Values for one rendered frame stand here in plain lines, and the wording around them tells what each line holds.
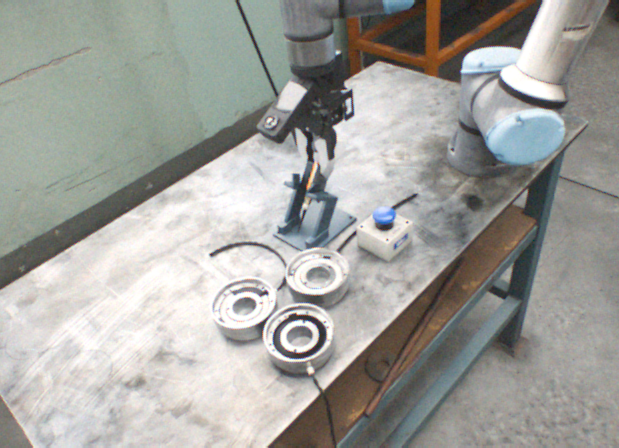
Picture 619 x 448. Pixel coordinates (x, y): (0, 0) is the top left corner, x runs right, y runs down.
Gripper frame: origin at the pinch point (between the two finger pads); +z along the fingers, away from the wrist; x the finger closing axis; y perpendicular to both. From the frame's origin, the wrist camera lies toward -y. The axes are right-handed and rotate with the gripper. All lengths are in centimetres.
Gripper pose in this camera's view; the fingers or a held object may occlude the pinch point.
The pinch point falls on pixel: (316, 170)
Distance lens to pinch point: 94.6
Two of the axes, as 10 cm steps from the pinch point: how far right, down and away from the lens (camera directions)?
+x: -7.3, -3.8, 5.7
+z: 1.2, 7.5, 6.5
